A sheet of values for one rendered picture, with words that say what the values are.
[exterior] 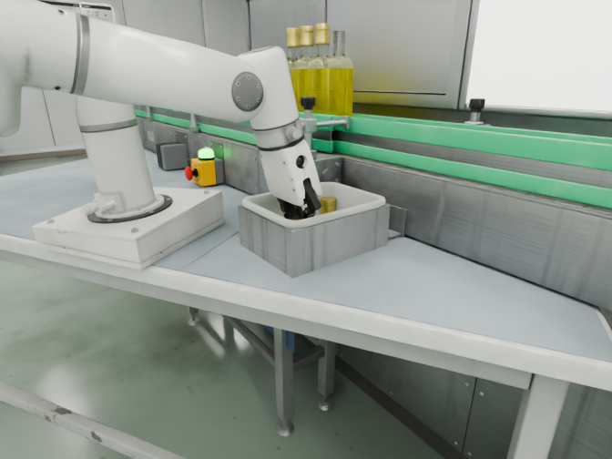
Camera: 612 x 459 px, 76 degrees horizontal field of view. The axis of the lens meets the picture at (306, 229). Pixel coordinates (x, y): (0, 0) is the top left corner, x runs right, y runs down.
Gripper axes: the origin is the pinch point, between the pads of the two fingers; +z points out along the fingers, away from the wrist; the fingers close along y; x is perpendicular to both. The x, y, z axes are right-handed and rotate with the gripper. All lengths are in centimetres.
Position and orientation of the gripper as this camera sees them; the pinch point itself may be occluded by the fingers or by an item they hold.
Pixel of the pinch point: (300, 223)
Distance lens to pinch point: 69.6
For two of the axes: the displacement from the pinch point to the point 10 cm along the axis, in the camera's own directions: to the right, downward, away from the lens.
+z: 2.1, 8.5, 4.9
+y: -5.9, -2.9, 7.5
